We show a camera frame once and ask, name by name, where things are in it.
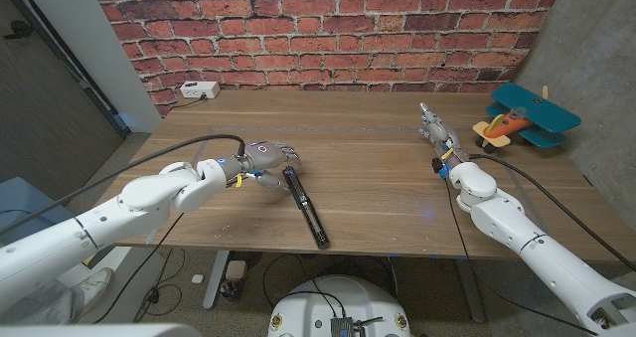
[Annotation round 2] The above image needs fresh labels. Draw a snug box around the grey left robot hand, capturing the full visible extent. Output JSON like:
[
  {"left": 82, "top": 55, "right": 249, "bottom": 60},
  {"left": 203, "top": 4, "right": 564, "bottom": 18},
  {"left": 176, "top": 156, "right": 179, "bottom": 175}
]
[{"left": 241, "top": 140, "right": 303, "bottom": 191}]

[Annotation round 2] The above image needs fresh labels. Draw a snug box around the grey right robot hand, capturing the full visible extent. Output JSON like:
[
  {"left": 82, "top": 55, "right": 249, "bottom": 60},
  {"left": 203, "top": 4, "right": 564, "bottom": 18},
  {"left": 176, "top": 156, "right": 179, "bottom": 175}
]
[{"left": 418, "top": 101, "right": 471, "bottom": 166}]

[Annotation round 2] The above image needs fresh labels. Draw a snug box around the black stapler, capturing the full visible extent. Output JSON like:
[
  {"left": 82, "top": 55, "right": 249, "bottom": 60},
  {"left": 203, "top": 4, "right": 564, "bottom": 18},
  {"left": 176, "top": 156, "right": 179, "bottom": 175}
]
[{"left": 281, "top": 165, "right": 332, "bottom": 251}]

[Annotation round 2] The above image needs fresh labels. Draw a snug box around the teal orange toy airplane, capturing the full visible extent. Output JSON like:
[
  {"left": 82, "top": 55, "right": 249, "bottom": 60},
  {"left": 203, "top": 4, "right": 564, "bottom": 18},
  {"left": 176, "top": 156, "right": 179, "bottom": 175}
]
[{"left": 471, "top": 82, "right": 582, "bottom": 154}]

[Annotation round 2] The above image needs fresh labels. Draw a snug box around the clear tape strip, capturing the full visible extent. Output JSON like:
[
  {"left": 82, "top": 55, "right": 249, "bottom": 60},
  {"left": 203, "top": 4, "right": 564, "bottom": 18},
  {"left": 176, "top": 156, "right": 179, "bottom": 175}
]
[{"left": 142, "top": 126, "right": 215, "bottom": 247}]

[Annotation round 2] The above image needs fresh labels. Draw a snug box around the white power strip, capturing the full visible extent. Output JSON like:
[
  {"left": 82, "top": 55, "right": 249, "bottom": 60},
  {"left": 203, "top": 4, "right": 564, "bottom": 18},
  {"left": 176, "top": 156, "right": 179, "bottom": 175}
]
[{"left": 179, "top": 81, "right": 222, "bottom": 100}]

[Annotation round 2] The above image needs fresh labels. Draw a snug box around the table control box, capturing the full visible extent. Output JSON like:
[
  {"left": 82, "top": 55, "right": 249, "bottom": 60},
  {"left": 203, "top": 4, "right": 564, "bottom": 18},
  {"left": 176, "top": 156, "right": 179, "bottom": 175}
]
[{"left": 221, "top": 259, "right": 248, "bottom": 301}]

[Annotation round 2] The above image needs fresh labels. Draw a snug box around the grey table leg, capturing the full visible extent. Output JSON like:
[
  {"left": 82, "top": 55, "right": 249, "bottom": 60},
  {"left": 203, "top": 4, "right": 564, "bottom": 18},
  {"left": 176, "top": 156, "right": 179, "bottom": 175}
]
[
  {"left": 454, "top": 256, "right": 487, "bottom": 324},
  {"left": 202, "top": 250, "right": 231, "bottom": 311}
]

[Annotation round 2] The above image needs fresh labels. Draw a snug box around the red brick printed backdrop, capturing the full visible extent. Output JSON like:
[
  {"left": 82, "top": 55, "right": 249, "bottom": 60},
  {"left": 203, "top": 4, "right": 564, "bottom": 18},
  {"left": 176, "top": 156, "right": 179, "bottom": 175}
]
[{"left": 88, "top": 0, "right": 567, "bottom": 117}]

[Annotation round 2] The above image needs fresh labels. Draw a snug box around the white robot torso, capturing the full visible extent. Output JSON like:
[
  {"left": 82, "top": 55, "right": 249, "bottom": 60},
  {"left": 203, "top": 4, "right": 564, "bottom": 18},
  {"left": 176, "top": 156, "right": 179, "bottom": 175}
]
[{"left": 267, "top": 275, "right": 412, "bottom": 337}]

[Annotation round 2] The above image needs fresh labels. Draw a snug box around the grey module on torso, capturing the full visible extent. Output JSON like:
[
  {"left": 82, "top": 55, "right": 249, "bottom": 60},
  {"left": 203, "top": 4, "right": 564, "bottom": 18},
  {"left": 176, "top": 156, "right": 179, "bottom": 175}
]
[{"left": 330, "top": 316, "right": 369, "bottom": 337}]

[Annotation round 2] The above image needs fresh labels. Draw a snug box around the white sneaker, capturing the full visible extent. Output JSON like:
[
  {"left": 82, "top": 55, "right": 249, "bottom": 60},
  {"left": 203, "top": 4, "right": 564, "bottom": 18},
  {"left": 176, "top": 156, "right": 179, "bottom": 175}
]
[{"left": 74, "top": 266, "right": 114, "bottom": 321}]

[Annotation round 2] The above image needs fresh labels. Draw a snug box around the dark grey door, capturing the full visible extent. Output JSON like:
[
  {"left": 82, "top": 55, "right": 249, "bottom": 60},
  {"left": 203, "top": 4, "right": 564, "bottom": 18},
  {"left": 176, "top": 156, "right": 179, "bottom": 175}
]
[{"left": 0, "top": 0, "right": 125, "bottom": 207}]

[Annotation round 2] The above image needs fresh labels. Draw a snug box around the blue plastic bin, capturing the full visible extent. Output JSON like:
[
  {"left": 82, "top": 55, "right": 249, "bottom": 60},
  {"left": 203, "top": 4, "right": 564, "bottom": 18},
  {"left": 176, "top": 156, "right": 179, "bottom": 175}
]
[{"left": 0, "top": 176, "right": 71, "bottom": 235}]

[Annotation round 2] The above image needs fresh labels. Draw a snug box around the grey trouser leg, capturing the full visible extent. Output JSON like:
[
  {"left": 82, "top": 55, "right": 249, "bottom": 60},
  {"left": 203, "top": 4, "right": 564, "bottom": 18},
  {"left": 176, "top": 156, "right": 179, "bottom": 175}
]
[{"left": 0, "top": 279, "right": 85, "bottom": 326}]

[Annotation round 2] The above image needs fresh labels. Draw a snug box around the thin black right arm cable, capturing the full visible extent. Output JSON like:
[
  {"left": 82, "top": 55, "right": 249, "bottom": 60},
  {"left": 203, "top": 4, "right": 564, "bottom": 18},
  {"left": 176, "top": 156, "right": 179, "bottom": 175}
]
[{"left": 444, "top": 177, "right": 600, "bottom": 336}]

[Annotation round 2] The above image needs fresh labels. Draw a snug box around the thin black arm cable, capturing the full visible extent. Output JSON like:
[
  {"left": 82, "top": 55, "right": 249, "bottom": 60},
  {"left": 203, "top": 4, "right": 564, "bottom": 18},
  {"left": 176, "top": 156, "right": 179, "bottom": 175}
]
[
  {"left": 92, "top": 212, "right": 184, "bottom": 324},
  {"left": 444, "top": 177, "right": 600, "bottom": 336}
]

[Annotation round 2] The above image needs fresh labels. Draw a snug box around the black power strip cable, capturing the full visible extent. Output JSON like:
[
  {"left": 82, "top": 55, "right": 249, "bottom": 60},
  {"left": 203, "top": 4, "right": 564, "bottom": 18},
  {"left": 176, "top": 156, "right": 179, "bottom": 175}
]
[{"left": 167, "top": 95, "right": 208, "bottom": 112}]

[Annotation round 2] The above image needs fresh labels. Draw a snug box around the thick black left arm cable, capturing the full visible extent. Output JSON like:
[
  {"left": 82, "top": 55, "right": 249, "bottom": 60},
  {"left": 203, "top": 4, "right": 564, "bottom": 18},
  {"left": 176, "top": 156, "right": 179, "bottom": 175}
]
[{"left": 0, "top": 133, "right": 247, "bottom": 237}]

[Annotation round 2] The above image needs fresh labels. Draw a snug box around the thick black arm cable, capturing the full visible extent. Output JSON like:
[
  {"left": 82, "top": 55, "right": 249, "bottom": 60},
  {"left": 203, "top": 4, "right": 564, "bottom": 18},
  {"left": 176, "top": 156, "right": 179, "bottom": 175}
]
[
  {"left": 469, "top": 152, "right": 636, "bottom": 273},
  {"left": 0, "top": 133, "right": 247, "bottom": 237}
]

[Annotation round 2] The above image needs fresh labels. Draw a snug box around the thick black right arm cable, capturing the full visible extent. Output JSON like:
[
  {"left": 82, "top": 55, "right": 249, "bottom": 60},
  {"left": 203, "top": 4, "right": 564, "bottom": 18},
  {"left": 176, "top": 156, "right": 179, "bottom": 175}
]
[{"left": 469, "top": 152, "right": 636, "bottom": 273}]

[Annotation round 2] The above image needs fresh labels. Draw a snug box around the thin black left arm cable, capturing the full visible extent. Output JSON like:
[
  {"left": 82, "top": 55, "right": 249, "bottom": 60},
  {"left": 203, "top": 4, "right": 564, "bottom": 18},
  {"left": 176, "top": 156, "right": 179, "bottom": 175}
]
[{"left": 92, "top": 212, "right": 184, "bottom": 324}]

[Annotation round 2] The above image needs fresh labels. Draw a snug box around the black door handle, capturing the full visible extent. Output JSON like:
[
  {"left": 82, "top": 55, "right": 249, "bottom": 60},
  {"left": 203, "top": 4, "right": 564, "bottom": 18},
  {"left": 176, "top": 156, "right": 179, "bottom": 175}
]
[{"left": 3, "top": 19, "right": 34, "bottom": 41}]

